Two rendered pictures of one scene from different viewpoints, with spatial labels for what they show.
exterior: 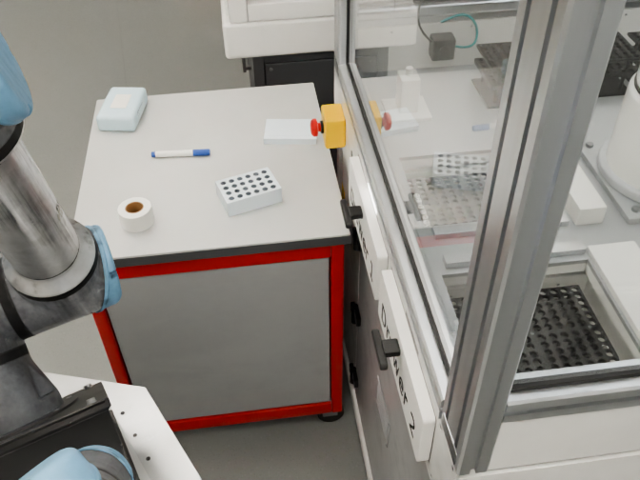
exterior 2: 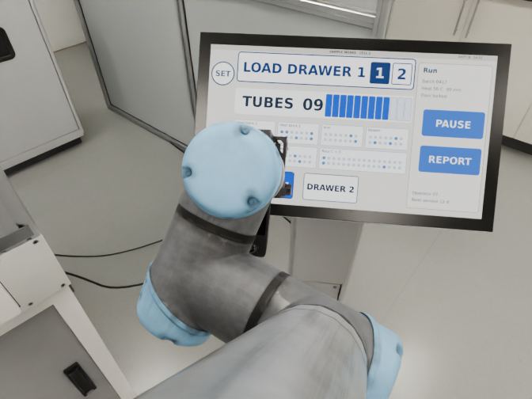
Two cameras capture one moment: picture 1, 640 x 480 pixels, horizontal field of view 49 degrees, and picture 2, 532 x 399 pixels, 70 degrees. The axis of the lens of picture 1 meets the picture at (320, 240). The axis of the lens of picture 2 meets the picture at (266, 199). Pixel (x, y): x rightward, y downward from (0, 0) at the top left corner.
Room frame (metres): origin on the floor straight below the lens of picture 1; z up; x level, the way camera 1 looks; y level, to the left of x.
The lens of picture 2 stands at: (0.37, 0.42, 1.43)
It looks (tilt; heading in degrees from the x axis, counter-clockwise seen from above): 43 degrees down; 234
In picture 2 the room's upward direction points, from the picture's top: straight up
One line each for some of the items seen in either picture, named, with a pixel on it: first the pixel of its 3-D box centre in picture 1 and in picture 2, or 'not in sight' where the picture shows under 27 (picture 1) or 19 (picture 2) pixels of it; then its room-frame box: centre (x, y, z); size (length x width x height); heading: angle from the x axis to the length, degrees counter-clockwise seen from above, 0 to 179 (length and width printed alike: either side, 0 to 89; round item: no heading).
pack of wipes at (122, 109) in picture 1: (122, 109); not in sight; (1.53, 0.50, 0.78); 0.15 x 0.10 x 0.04; 177
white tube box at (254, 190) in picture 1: (249, 190); not in sight; (1.19, 0.15, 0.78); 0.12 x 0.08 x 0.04; 113
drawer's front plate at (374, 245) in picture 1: (366, 224); not in sight; (0.97, -0.09, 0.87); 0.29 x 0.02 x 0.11; 7
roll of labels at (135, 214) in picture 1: (136, 214); not in sight; (1.12, 0.39, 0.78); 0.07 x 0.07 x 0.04
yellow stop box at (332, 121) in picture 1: (331, 126); not in sight; (1.29, -0.03, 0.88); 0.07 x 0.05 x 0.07; 7
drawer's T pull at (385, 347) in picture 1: (387, 348); not in sight; (0.65, -0.10, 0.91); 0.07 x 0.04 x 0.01; 7
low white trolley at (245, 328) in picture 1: (225, 270); not in sight; (1.34, 0.26, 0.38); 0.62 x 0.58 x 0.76; 7
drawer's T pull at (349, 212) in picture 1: (352, 212); not in sight; (0.97, -0.06, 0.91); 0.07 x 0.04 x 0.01; 7
